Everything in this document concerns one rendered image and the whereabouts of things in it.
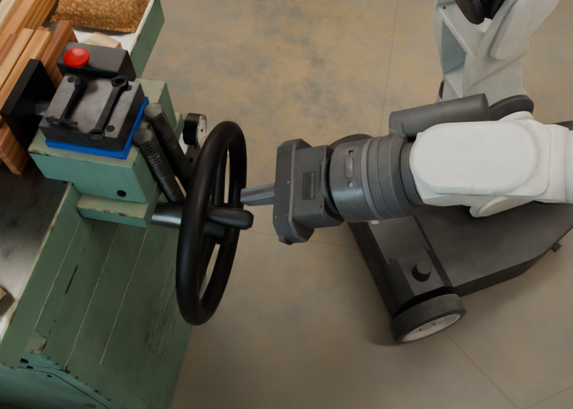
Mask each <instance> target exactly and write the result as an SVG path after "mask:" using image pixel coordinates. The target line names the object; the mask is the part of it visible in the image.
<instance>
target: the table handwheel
mask: <svg viewBox="0 0 573 409"><path fill-rule="evenodd" d="M228 150H229V196H228V203H224V190H225V173H226V164H227V156H228ZM246 172H247V156H246V140H245V137H244V134H243V132H242V129H241V128H240V126H239V125H238V124H236V123H235V122H232V121H223V122H221V123H220V124H218V125H216V126H215V127H214V128H213V129H212V131H211V132H210V134H209V135H208V136H207V137H206V139H205V142H204V144H203V146H202V148H201V149H200V153H199V156H198V158H197V160H196V162H195V165H194V169H193V172H192V175H191V178H190V181H189V184H188V191H187V194H186V198H185V201H184V204H178V203H172V202H167V201H162V200H158V202H157V204H156V207H155V210H154V213H153V216H152V219H151V222H150V224H153V225H158V226H162V227H168V228H177V229H179V235H178V242H177V259H176V292H177V304H178V307H179V310H180V313H181V315H182V317H183V318H184V320H185V321H186V322H187V323H189V324H190V325H203V324H205V323H206V322H207V321H208V320H209V319H210V318H211V317H212V316H213V315H214V313H215V311H216V310H217V307H218V305H219V303H220V301H221V299H222V297H223V293H224V291H225V288H226V285H227V283H228V280H229V276H230V272H231V269H232V266H233V262H234V256H235V252H236V248H237V245H238V240H239V236H240V229H235V228H229V227H225V226H223V225H219V224H216V223H214V222H209V221H206V220H205V216H206V212H207V207H224V208H237V209H242V210H244V204H243V203H241V202H240V193H241V189H243V188H246ZM212 186H213V188H212ZM211 190H212V196H211ZM210 196H211V200H209V199H210ZM202 242H203V244H202V247H201V243H202ZM216 244H217V245H220V246H219V250H218V253H217V259H216V262H215V265H214V269H213V271H212V274H211V278H210V280H209V283H208V285H207V287H206V289H205V292H204V294H203V296H202V298H201V299H200V290H201V286H202V284H203V281H204V278H205V273H206V270H207V267H208V264H209V262H210V260H211V255H212V252H213V251H214V248H215V245H216Z"/></svg>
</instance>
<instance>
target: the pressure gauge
mask: <svg viewBox="0 0 573 409"><path fill-rule="evenodd" d="M203 119H204V124H203ZM206 128H207V120H206V115H205V114H198V113H192V112H190V113H189V114H188V115H187V116H186V118H185V120H184V127H183V130H182V138H183V141H184V143H185V144H187V145H190V146H191V147H192V146H198V147H201V146H202V145H203V143H204V140H205V135H206ZM201 130H203V132H201Z"/></svg>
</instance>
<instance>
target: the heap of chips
mask: <svg viewBox="0 0 573 409"><path fill-rule="evenodd" d="M149 2H150V0H59V2H58V7H57V9H56V10H55V12H54V14H53V15H52V17H51V19H50V22H56V23H61V21H62V20H69V21H70V23H71V25H75V26H87V27H94V28H100V29H106V30H113V31H119V32H130V33H136V30H137V27H138V26H139V24H140V22H141V20H142V17H143V15H144V13H145V11H146V9H147V6H148V4H149Z"/></svg>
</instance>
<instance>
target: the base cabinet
mask: <svg viewBox="0 0 573 409"><path fill-rule="evenodd" d="M178 235H179V229H177V228H168V227H162V226H158V225H153V224H149V227H148V228H143V227H138V226H133V225H128V224H123V223H120V224H119V227H118V230H117V233H116V234H115V237H114V239H113V243H112V245H111V248H110V251H109V252H108V255H107V259H106V261H105V263H104V266H103V268H102V271H101V274H100V277H99V279H98V281H97V284H96V286H95V289H94V292H93V295H92V297H91V299H90V303H89V306H88V307H87V310H86V313H85V315H84V318H83V321H82V324H81V326H80V328H79V330H78V335H77V336H76V339H75V342H74V344H73V346H72V350H71V353H70V354H69V357H68V359H67V363H66V365H65V367H64V369H61V370H58V369H54V368H49V367H45V366H37V365H33V364H28V363H27V364H23V363H19V365H18V367H17V369H16V370H15V371H9V370H4V369H0V402H1V403H4V404H9V405H13V406H21V407H25V408H29V409H170V407H171V401H172V398H173V395H174V392H175V388H176V385H177V379H178V377H179V373H180V370H181V367H182V362H183V358H184V355H185V352H186V348H187V346H188V340H189V337H190V333H191V331H192V327H193V326H192V325H190V324H189V323H187V322H186V321H185V320H184V318H183V317H182V315H181V313H180V310H179V307H178V304H177V292H176V259H177V242H178Z"/></svg>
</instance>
